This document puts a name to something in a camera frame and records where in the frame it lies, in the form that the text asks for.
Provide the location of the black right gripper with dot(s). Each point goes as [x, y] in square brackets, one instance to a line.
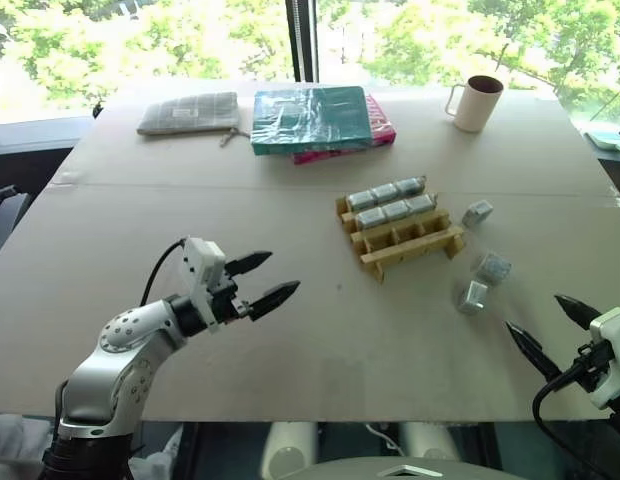
[596, 367]

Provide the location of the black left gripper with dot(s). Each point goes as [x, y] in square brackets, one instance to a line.
[225, 300]

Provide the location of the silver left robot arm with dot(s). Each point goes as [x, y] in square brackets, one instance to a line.
[121, 356]

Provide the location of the wooden slotted rack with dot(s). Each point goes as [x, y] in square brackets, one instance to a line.
[410, 245]

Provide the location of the white rounded robot leg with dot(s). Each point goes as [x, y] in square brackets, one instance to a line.
[287, 445]
[432, 440]

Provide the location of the teal plastic-wrapped book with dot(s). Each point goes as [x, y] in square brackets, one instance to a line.
[310, 120]

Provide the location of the grey checked cloth pouch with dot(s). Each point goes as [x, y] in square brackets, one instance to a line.
[190, 112]

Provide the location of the pink book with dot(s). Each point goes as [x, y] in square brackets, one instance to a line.
[382, 127]

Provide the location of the teal and white tray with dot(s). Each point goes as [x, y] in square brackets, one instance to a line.
[607, 140]

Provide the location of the small black table clamp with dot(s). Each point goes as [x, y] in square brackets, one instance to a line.
[97, 110]

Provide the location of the beige plastic mug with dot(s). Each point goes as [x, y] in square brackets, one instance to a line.
[477, 105]

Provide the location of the black object beside table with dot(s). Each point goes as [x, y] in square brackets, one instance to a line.
[7, 220]

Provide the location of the white cloth under table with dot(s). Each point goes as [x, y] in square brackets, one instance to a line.
[17, 447]

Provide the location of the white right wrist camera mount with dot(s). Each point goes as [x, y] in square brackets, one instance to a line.
[612, 350]

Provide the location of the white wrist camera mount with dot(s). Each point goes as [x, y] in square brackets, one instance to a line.
[204, 270]
[612, 350]

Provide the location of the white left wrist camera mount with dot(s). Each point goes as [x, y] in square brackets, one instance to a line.
[204, 270]

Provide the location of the black window frame post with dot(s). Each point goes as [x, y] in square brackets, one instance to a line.
[301, 40]

